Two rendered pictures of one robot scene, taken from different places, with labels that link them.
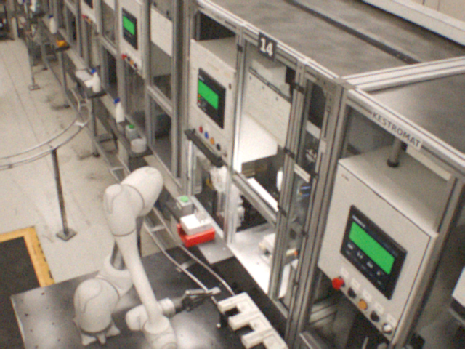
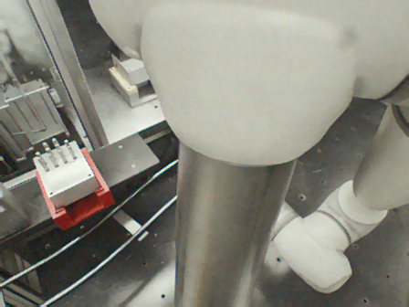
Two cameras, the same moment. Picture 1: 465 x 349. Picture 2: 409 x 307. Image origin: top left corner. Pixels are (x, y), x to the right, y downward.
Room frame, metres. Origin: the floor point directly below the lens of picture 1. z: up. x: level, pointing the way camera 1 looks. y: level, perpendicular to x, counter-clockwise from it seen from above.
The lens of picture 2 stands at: (1.77, 0.56, 1.48)
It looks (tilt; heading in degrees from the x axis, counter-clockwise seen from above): 50 degrees down; 266
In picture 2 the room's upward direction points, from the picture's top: straight up
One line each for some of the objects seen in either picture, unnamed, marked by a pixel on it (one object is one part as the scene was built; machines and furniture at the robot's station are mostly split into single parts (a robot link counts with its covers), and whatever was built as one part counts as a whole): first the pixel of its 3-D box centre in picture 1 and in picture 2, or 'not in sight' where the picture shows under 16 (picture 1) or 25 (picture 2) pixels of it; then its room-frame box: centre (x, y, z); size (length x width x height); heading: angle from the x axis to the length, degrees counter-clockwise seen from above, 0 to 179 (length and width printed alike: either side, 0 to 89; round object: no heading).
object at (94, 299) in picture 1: (93, 302); not in sight; (1.61, 0.59, 0.85); 0.18 x 0.16 x 0.22; 159
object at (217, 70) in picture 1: (231, 97); not in sight; (2.25, 0.03, 1.60); 0.42 x 0.29 x 0.46; 31
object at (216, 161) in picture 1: (203, 145); not in sight; (2.18, 0.15, 1.37); 0.36 x 0.04 x 0.04; 31
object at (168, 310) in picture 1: (166, 309); (277, 219); (1.58, 0.25, 0.88); 0.09 x 0.06 x 0.09; 31
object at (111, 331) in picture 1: (96, 326); not in sight; (1.58, 0.59, 0.71); 0.22 x 0.18 x 0.06; 31
